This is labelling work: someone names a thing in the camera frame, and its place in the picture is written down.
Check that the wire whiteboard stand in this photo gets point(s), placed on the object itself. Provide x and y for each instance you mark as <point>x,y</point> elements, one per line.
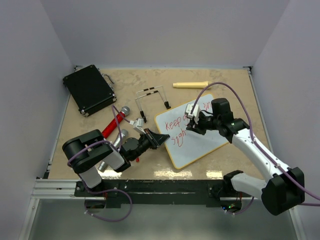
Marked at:
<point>146,93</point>

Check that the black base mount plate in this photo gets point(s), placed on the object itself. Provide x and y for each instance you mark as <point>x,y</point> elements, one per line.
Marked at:
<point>208,193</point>

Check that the yellow framed whiteboard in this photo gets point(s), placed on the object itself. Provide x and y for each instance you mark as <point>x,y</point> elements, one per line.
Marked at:
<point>185,146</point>

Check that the red glitter toy microphone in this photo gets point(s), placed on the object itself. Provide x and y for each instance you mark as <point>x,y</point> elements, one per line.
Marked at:
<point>124,112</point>

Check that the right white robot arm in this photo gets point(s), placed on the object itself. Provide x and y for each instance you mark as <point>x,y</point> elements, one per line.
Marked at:
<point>278,189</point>

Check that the black carrying case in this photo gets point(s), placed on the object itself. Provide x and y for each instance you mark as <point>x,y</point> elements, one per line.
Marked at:
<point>90,90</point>

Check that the cream toy microphone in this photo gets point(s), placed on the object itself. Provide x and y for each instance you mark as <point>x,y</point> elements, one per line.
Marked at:
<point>191,85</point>

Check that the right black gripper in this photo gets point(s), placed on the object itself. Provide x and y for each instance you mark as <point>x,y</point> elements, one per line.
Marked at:
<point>196,128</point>

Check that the silver toy microphone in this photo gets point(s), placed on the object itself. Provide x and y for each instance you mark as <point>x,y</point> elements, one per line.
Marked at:
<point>114,159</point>

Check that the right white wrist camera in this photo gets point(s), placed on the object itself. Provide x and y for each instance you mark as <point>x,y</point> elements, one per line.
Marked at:
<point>192,112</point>

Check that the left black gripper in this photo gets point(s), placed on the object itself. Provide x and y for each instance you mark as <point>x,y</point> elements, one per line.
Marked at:
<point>155,140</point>

